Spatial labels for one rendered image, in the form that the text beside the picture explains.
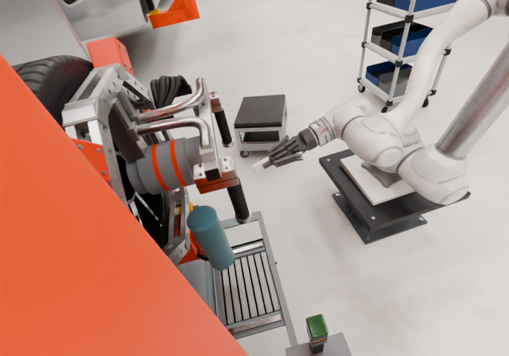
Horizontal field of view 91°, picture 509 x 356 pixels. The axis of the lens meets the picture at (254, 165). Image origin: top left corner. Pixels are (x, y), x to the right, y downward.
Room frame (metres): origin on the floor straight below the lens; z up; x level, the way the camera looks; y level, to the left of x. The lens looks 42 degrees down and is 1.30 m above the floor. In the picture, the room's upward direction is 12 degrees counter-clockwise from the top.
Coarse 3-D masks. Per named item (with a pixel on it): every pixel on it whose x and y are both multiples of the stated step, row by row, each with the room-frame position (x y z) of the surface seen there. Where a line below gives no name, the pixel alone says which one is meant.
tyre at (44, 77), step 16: (32, 64) 0.56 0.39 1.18; (48, 64) 0.56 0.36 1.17; (64, 64) 0.61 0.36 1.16; (80, 64) 0.67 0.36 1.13; (32, 80) 0.50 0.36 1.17; (48, 80) 0.52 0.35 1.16; (64, 80) 0.57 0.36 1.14; (80, 80) 0.63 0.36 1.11; (48, 96) 0.49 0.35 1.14; (64, 96) 0.53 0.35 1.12
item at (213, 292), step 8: (208, 264) 0.62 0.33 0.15; (208, 272) 0.58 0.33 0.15; (216, 272) 0.59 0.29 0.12; (208, 280) 0.54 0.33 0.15; (216, 280) 0.54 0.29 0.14; (208, 288) 0.51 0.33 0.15; (216, 288) 0.50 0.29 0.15; (208, 296) 0.47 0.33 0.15; (216, 296) 0.46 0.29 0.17; (216, 304) 0.42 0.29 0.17; (216, 312) 0.40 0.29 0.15
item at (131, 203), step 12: (72, 96) 0.57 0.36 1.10; (120, 156) 0.62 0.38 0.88; (120, 168) 0.63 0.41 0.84; (132, 192) 0.57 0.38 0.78; (132, 204) 0.52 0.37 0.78; (144, 204) 0.57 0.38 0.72; (156, 204) 0.64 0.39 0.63; (144, 216) 0.61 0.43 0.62; (156, 216) 0.59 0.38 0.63; (144, 228) 0.56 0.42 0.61; (156, 228) 0.54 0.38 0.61; (156, 240) 0.49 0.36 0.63
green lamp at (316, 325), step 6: (306, 318) 0.17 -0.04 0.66; (312, 318) 0.17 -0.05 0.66; (318, 318) 0.17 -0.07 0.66; (306, 324) 0.17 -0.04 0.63; (312, 324) 0.16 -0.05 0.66; (318, 324) 0.16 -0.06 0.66; (324, 324) 0.15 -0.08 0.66; (312, 330) 0.15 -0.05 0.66; (318, 330) 0.14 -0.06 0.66; (324, 330) 0.14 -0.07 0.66; (312, 336) 0.14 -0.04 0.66; (318, 336) 0.13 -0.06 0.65; (324, 336) 0.14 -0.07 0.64
